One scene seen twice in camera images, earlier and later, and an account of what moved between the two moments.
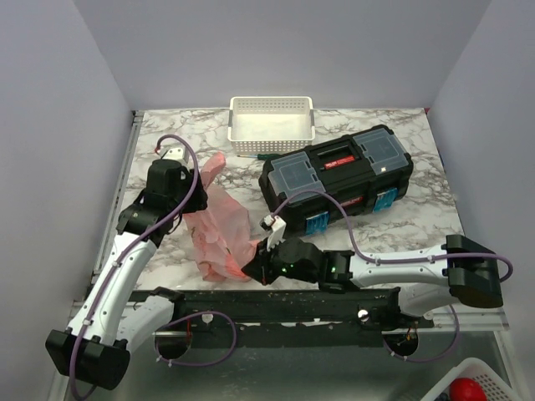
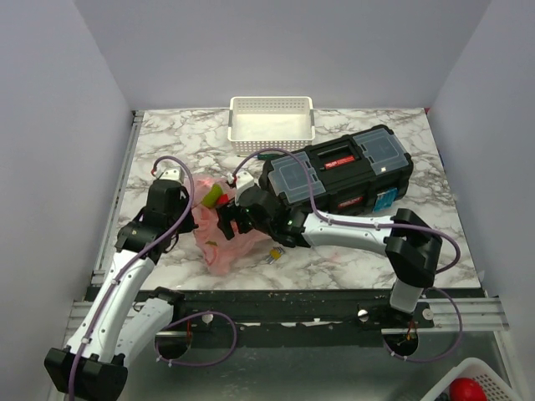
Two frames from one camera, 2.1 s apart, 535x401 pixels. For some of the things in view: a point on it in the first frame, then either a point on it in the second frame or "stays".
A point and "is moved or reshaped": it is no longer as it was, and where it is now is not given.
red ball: [466, 389] stays
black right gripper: [259, 266] -> [226, 213]
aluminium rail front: [470, 319] stays
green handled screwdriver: [267, 156] stays
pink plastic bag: [222, 235] is moved or reshaped
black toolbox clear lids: [313, 186] stays
